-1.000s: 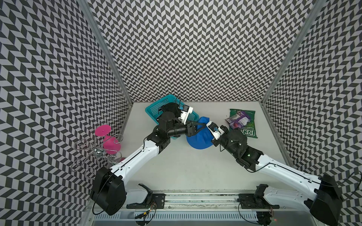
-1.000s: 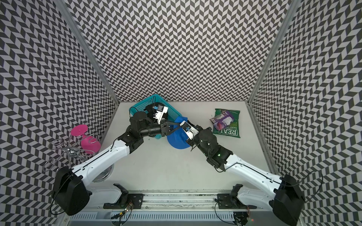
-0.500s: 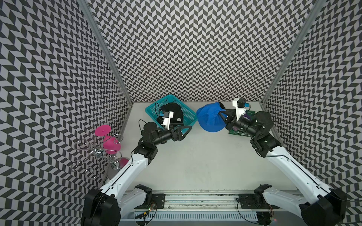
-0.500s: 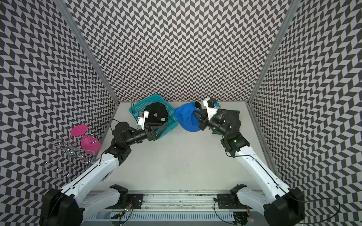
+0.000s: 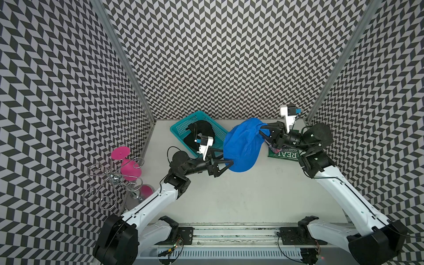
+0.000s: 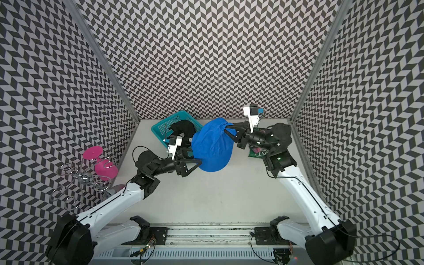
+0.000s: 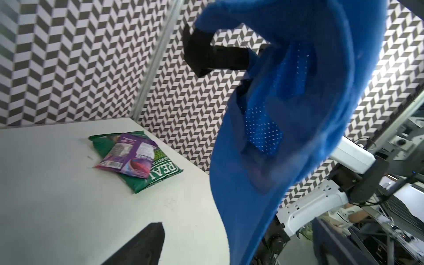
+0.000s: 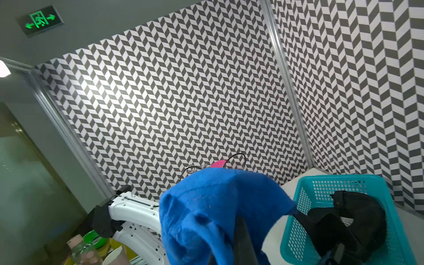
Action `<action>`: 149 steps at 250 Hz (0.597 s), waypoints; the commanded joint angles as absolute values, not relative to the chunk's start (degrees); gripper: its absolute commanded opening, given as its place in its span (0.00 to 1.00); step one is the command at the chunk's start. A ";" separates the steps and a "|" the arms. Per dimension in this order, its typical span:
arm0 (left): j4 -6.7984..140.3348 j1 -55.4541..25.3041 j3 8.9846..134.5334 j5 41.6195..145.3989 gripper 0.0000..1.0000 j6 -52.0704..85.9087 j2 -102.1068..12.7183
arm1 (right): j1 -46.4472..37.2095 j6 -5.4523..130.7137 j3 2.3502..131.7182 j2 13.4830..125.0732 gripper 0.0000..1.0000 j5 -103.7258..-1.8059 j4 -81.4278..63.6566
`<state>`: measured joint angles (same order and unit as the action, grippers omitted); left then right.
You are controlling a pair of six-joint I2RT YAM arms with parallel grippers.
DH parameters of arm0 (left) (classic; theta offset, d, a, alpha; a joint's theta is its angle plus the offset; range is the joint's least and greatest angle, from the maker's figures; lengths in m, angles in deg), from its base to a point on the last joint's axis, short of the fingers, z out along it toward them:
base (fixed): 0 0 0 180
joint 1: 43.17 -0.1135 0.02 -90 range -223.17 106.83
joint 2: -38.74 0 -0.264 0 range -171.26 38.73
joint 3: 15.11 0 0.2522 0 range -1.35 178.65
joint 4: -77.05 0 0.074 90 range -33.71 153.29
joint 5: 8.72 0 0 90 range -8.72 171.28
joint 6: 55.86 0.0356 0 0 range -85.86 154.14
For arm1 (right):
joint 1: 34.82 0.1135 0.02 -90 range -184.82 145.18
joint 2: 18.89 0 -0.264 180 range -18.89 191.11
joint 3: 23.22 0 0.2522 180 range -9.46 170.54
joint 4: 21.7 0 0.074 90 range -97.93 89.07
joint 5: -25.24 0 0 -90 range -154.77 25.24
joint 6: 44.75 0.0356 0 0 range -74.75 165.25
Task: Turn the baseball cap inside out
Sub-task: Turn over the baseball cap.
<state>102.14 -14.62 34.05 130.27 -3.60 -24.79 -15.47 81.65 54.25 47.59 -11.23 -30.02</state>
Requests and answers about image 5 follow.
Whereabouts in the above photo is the pink plastic wine glass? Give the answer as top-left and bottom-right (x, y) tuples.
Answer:
(111, 146), (144, 182)

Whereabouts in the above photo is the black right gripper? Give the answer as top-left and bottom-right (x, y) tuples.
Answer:
(254, 120), (312, 152)

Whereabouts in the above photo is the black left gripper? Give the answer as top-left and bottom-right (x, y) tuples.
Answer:
(183, 147), (232, 177)

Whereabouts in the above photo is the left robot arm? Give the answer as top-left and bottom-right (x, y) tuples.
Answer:
(93, 148), (234, 265)

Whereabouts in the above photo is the black cap in basket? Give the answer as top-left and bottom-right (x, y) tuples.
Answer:
(183, 120), (215, 152)

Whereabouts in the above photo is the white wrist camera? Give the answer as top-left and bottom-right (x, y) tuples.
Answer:
(195, 135), (214, 161)
(280, 104), (302, 132)

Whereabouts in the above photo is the blue baseball cap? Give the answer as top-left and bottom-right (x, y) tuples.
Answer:
(223, 118), (270, 173)

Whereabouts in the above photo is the green crisp bag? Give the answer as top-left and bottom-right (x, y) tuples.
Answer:
(268, 148), (299, 162)

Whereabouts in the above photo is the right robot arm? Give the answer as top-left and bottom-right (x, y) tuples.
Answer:
(260, 121), (407, 265)

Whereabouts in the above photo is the teal plastic basket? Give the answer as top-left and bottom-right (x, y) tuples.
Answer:
(170, 111), (228, 156)

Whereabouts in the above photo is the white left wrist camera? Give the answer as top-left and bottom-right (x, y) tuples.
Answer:
(195, 135), (214, 161)

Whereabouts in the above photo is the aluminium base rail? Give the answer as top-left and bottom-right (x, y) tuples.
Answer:
(99, 223), (378, 265)

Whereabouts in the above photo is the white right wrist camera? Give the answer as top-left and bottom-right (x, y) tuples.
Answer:
(280, 104), (302, 132)

